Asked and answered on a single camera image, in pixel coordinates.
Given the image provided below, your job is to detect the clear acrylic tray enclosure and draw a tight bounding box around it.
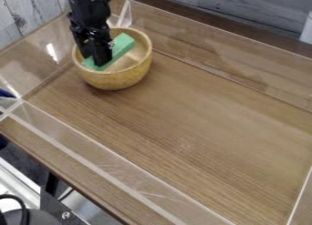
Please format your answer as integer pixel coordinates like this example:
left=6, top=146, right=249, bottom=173
left=0, top=0, right=312, bottom=225

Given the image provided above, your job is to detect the green rectangular block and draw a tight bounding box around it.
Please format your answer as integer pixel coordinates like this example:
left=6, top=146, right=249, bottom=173
left=82, top=33, right=135, bottom=71

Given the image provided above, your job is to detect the black cable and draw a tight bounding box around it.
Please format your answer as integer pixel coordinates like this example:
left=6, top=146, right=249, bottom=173
left=0, top=194, right=30, bottom=225

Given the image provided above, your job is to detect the black metal bracket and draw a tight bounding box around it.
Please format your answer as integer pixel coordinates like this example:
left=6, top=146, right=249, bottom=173
left=39, top=190, right=90, bottom=225

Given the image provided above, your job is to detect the black table leg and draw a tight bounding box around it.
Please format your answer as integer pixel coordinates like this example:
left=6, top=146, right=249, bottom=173
left=46, top=173, right=60, bottom=196

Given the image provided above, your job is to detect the brown wooden bowl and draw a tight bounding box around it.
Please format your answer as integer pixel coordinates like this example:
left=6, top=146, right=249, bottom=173
left=73, top=28, right=153, bottom=90

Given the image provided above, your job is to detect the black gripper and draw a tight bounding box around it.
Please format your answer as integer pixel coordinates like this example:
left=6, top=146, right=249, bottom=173
left=67, top=0, right=114, bottom=66

